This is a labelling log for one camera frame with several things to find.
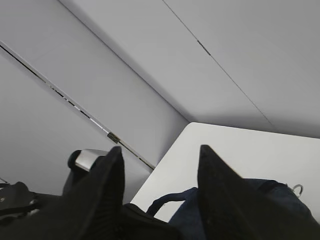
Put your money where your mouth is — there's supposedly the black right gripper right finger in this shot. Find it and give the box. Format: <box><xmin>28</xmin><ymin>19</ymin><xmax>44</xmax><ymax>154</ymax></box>
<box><xmin>197</xmin><ymin>145</ymin><xmax>320</xmax><ymax>240</ymax></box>

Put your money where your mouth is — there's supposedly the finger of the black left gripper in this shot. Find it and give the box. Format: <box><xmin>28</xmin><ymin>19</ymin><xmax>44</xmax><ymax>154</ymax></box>
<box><xmin>122</xmin><ymin>203</ymin><xmax>180</xmax><ymax>240</ymax></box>

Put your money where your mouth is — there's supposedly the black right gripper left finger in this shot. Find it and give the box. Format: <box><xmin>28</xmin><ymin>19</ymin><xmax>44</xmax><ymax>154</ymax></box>
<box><xmin>44</xmin><ymin>146</ymin><xmax>125</xmax><ymax>240</ymax></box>

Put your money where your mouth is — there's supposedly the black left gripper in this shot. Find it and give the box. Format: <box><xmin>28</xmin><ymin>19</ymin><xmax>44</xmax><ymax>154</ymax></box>
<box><xmin>0</xmin><ymin>181</ymin><xmax>83</xmax><ymax>240</ymax></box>

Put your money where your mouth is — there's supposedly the dark navy lunch bag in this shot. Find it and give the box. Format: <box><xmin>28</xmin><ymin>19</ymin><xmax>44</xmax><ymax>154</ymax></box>
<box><xmin>146</xmin><ymin>178</ymin><xmax>315</xmax><ymax>240</ymax></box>

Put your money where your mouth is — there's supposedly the metal door hinge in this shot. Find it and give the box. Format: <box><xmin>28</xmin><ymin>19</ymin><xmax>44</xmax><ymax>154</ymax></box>
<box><xmin>107</xmin><ymin>132</ymin><xmax>120</xmax><ymax>144</ymax></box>

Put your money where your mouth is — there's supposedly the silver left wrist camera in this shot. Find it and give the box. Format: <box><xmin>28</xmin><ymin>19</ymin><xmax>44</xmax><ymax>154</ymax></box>
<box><xmin>62</xmin><ymin>148</ymin><xmax>108</xmax><ymax>196</ymax></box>

